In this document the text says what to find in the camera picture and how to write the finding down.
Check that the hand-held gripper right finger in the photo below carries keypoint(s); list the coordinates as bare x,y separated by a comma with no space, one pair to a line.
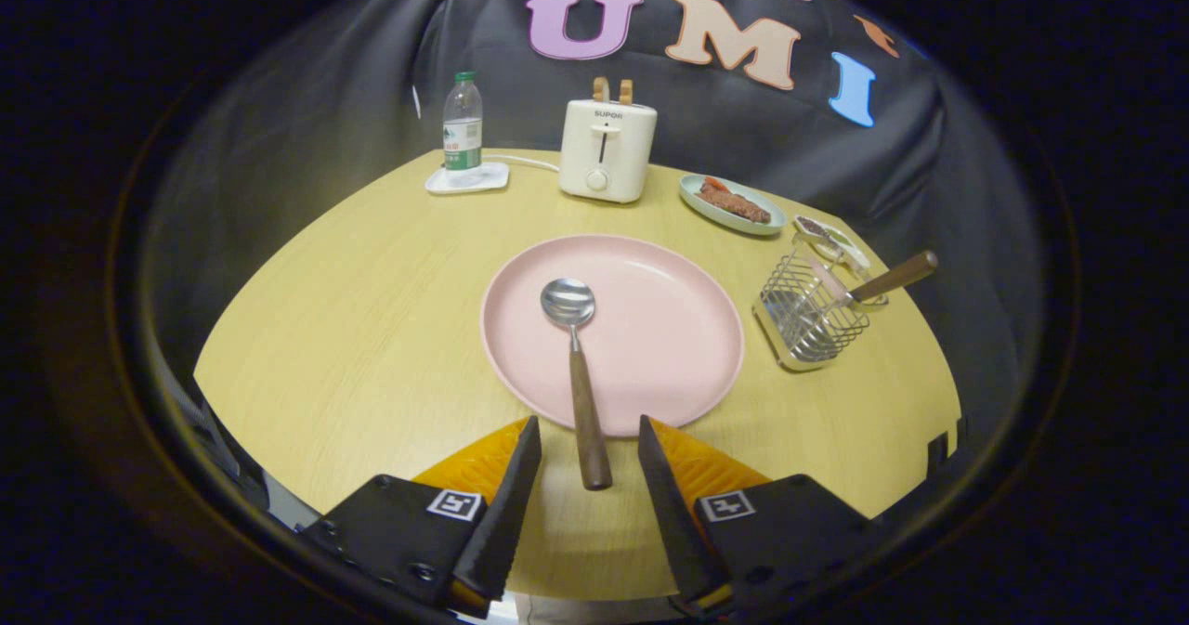
673,523

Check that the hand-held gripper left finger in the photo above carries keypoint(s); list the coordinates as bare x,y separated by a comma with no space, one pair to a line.
506,523

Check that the pink round plate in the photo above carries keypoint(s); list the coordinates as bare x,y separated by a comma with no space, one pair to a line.
669,328

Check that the pale green food plate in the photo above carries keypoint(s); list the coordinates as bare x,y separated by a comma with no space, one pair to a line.
734,225

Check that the white divided condiment dish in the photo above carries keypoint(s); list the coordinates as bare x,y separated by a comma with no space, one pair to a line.
859,258

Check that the brown meat slice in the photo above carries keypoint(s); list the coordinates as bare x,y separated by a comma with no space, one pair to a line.
734,202

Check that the white square coaster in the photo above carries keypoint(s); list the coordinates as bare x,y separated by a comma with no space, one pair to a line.
497,178

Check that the white toaster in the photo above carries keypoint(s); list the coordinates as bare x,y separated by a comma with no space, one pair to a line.
632,151

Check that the clear plastic water bottle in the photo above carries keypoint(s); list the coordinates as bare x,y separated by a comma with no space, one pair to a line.
463,133

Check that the toast slice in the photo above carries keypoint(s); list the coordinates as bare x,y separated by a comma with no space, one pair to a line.
602,90
626,93

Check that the black backdrop cloth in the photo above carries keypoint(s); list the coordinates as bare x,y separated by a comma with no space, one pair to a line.
279,142

